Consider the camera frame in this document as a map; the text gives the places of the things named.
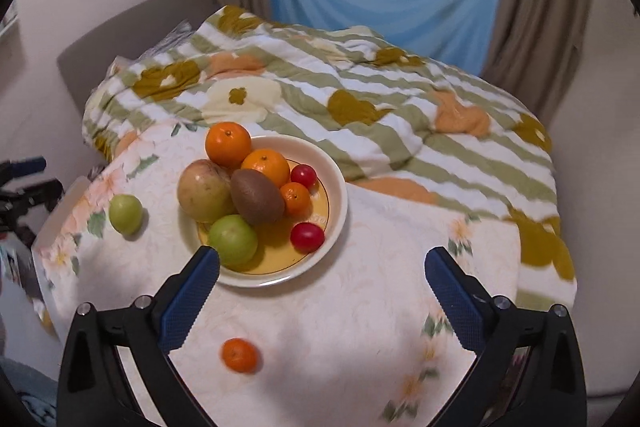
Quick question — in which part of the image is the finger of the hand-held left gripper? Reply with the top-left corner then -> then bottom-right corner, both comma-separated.
0,158 -> 47,180
0,179 -> 65,228

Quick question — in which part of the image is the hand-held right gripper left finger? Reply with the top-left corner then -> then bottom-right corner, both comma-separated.
57,246 -> 221,427

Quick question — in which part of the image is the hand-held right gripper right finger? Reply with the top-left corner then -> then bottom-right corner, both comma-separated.
424,246 -> 587,427

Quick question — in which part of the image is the large green apple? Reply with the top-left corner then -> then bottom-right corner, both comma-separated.
208,214 -> 259,267

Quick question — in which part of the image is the small mandarin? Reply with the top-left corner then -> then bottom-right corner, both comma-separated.
221,338 -> 261,374
279,182 -> 312,218

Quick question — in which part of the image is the yellow apple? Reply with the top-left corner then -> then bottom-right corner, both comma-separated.
177,159 -> 236,224

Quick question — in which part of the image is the brown kiwi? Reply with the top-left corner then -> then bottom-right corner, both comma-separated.
230,168 -> 286,227

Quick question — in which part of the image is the red tomato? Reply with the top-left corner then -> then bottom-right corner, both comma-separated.
290,164 -> 318,190
290,222 -> 326,254

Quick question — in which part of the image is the cream and yellow bowl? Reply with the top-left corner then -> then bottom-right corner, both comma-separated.
180,134 -> 348,289

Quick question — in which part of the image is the small green lime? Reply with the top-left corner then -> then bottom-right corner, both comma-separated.
109,194 -> 144,236

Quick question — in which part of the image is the small framed picture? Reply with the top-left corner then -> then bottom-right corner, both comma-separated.
0,0 -> 20,38

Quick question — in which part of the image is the grey headboard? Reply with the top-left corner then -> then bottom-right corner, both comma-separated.
56,0 -> 218,108

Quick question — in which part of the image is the medium orange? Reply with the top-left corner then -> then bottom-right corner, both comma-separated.
241,148 -> 291,188

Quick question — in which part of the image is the large orange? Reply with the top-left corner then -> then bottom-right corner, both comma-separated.
205,122 -> 253,168

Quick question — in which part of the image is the grey patterned pillow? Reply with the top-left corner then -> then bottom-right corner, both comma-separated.
140,21 -> 193,58

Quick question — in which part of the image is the green striped floral blanket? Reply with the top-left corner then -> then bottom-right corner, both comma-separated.
82,5 -> 576,283

